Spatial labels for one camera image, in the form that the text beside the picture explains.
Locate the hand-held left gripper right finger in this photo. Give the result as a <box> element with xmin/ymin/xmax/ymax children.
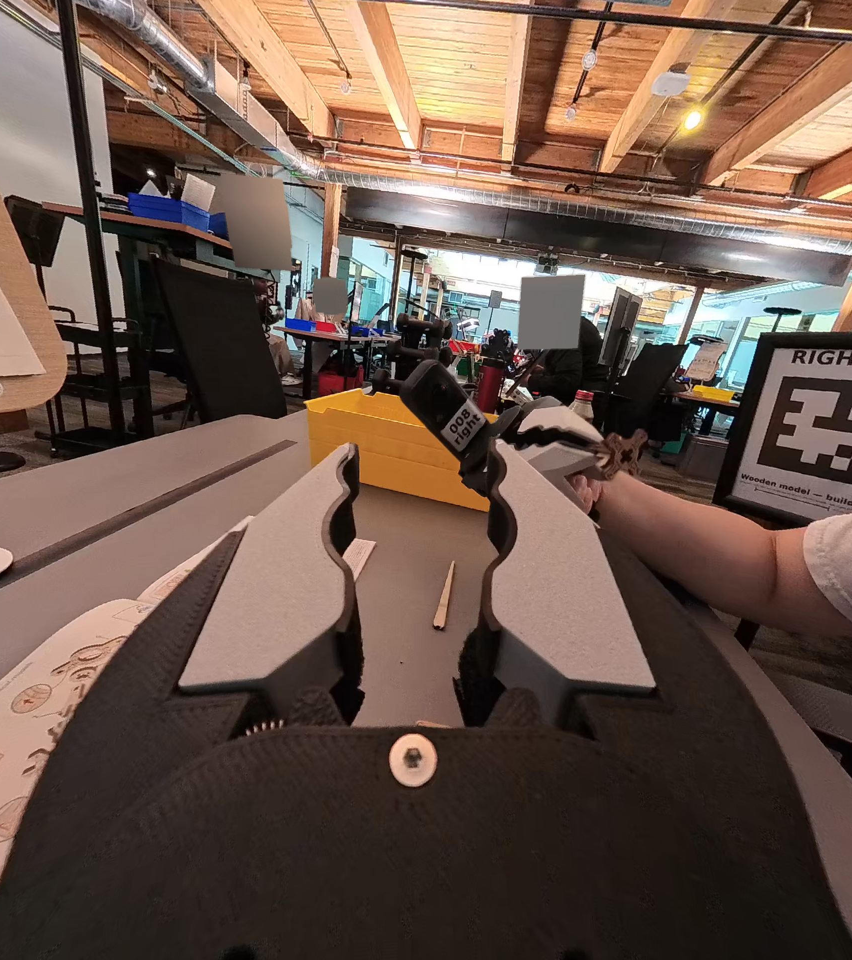
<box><xmin>458</xmin><ymin>441</ymin><xmax>657</xmax><ymax>727</ymax></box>

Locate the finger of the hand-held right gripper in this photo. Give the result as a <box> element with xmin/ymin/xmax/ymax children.
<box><xmin>522</xmin><ymin>442</ymin><xmax>610</xmax><ymax>483</ymax></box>
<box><xmin>514</xmin><ymin>396</ymin><xmax>608</xmax><ymax>451</ymax></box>

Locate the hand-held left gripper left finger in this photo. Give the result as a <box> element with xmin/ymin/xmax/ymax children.
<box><xmin>178</xmin><ymin>442</ymin><xmax>367</xmax><ymax>725</ymax></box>

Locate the wooden gear shaft part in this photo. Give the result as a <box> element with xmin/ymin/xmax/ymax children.
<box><xmin>597</xmin><ymin>427</ymin><xmax>650</xmax><ymax>483</ymax></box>

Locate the person's right forearm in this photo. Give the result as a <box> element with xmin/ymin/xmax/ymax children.
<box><xmin>597</xmin><ymin>471</ymin><xmax>847</xmax><ymax>640</ymax></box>

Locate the person's right hand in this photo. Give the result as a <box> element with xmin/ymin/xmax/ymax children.
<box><xmin>570</xmin><ymin>472</ymin><xmax>607</xmax><ymax>520</ymax></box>

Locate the red water bottle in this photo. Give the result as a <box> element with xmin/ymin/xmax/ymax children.
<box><xmin>475</xmin><ymin>355</ymin><xmax>508</xmax><ymax>415</ymax></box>

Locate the yellow plastic bin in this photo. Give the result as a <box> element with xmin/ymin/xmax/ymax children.
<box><xmin>303</xmin><ymin>387</ymin><xmax>503</xmax><ymax>514</ymax></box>

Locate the small pale wooden strip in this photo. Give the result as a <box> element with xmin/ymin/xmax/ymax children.
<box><xmin>342</xmin><ymin>537</ymin><xmax>379</xmax><ymax>585</ymax></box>

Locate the computer monitor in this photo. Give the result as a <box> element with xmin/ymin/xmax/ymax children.
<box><xmin>597</xmin><ymin>285</ymin><xmax>646</xmax><ymax>370</ymax></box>

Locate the thin wooden stick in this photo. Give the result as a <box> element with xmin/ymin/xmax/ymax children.
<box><xmin>432</xmin><ymin>559</ymin><xmax>458</xmax><ymax>631</ymax></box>

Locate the framed marker sign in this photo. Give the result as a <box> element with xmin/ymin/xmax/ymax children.
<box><xmin>712</xmin><ymin>330</ymin><xmax>852</xmax><ymax>528</ymax></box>

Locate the assembly instruction booklet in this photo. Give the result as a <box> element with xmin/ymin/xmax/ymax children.
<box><xmin>0</xmin><ymin>516</ymin><xmax>256</xmax><ymax>880</ymax></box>

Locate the grey office chair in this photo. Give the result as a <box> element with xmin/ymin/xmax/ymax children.
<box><xmin>733</xmin><ymin>615</ymin><xmax>852</xmax><ymax>826</ymax></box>

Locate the blue plastic bin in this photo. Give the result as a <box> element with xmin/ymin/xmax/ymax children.
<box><xmin>126</xmin><ymin>191</ymin><xmax>212</xmax><ymax>232</ymax></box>

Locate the black metal pole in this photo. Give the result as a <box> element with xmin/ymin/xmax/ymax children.
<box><xmin>57</xmin><ymin>0</ymin><xmax>130</xmax><ymax>447</ymax></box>

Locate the wooden board with paper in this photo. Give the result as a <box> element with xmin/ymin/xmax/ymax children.
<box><xmin>0</xmin><ymin>0</ymin><xmax>69</xmax><ymax>423</ymax></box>

